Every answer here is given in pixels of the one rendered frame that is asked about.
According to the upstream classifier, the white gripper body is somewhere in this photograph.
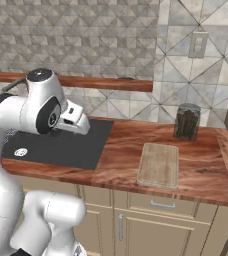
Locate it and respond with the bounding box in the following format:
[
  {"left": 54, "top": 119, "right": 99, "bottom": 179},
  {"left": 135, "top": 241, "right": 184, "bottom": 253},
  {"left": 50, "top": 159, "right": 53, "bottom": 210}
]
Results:
[{"left": 55, "top": 112, "right": 91, "bottom": 136}]

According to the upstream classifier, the narrow beige drawer front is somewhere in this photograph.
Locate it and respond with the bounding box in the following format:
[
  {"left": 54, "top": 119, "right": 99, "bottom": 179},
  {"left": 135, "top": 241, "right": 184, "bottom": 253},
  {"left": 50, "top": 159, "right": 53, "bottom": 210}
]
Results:
[{"left": 80, "top": 185, "right": 114, "bottom": 208}]

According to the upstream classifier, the wooden cutting board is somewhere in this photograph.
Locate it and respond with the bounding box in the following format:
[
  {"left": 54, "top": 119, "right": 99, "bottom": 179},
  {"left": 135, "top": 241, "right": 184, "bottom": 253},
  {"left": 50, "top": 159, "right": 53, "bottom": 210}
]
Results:
[{"left": 135, "top": 142, "right": 180, "bottom": 191}]

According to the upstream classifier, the black hob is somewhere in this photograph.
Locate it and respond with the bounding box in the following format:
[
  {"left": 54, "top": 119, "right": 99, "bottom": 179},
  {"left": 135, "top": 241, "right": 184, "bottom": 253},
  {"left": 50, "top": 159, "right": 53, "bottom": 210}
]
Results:
[{"left": 1, "top": 117, "right": 115, "bottom": 171}]

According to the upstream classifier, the beige panel under hob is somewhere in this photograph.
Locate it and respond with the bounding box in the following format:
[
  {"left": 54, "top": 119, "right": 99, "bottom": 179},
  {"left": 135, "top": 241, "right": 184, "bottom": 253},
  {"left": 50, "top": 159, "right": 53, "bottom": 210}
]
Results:
[{"left": 13, "top": 174, "right": 80, "bottom": 198}]

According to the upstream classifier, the narrow beige cupboard door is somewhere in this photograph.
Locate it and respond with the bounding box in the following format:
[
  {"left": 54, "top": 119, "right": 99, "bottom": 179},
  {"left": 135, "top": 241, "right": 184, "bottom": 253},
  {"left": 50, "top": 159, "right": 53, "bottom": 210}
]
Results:
[{"left": 73, "top": 202, "right": 116, "bottom": 256}]

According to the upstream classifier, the dark glass jar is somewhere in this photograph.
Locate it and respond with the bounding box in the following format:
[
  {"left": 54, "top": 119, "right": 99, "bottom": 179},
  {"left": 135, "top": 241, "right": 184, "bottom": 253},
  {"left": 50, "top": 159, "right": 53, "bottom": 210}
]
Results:
[{"left": 172, "top": 102, "right": 202, "bottom": 142}]

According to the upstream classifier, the wooden wall shelf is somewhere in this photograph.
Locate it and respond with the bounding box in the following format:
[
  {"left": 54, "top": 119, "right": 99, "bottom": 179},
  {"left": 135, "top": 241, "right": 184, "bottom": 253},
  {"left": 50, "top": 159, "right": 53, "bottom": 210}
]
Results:
[{"left": 0, "top": 70, "right": 154, "bottom": 93}]

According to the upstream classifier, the grey pan handle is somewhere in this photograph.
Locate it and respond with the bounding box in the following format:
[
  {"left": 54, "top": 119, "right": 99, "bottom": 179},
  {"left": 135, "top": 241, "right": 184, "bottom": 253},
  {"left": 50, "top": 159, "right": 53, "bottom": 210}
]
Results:
[{"left": 1, "top": 77, "right": 28, "bottom": 93}]

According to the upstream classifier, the silver cupboard door handle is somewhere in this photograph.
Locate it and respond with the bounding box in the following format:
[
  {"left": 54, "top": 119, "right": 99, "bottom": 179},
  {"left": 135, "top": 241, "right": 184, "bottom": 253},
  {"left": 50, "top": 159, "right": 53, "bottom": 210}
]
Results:
[{"left": 117, "top": 213, "right": 125, "bottom": 242}]

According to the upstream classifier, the silver drawer handle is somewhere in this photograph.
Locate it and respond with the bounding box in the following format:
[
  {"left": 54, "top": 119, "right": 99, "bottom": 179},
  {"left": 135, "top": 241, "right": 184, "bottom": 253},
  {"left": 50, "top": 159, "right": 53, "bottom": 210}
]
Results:
[{"left": 149, "top": 198, "right": 177, "bottom": 211}]

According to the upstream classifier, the grey wall outlet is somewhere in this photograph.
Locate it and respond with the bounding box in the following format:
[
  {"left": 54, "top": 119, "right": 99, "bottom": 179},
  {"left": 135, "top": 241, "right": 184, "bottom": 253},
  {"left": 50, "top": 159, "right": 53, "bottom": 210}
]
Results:
[{"left": 188, "top": 31, "right": 210, "bottom": 60}]

